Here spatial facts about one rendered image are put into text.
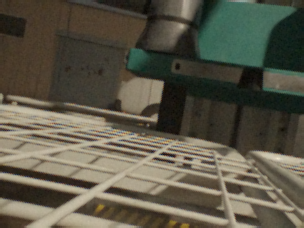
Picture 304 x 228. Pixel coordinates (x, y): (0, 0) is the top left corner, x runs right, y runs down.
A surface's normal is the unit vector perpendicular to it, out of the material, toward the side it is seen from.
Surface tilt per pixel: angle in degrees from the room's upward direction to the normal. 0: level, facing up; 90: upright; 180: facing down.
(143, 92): 90
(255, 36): 90
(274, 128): 90
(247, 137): 90
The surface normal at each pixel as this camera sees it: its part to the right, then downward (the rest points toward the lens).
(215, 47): -0.15, -0.04
